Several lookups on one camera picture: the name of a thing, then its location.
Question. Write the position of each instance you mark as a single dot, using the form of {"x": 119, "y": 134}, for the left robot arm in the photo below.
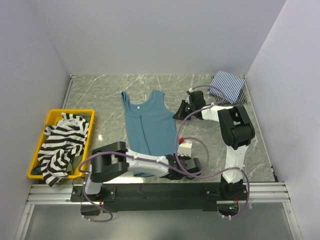
{"x": 110, "y": 161}

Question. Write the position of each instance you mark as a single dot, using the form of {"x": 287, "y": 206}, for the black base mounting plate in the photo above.
{"x": 203, "y": 196}

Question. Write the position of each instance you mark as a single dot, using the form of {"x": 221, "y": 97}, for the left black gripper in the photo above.
{"x": 186, "y": 158}

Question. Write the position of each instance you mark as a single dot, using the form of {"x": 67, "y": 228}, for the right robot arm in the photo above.
{"x": 237, "y": 132}

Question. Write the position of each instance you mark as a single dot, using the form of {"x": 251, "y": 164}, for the teal ribbed tank top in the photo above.
{"x": 150, "y": 126}

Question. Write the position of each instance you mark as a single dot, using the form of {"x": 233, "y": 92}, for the black white striped garment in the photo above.
{"x": 63, "y": 148}

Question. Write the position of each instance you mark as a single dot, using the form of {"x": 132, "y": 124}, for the blue white striped folded garment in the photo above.
{"x": 226, "y": 86}

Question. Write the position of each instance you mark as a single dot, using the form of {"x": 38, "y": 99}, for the dark striped folded garment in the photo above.
{"x": 242, "y": 99}

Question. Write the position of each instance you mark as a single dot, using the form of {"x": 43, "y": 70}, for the yellow plastic bin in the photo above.
{"x": 53, "y": 117}

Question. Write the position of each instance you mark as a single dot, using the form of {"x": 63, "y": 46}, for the aluminium rail frame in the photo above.
{"x": 260, "y": 192}

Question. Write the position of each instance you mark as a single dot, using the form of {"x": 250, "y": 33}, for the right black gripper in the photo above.
{"x": 181, "y": 114}

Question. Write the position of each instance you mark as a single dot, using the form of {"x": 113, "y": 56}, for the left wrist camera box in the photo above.
{"x": 184, "y": 147}

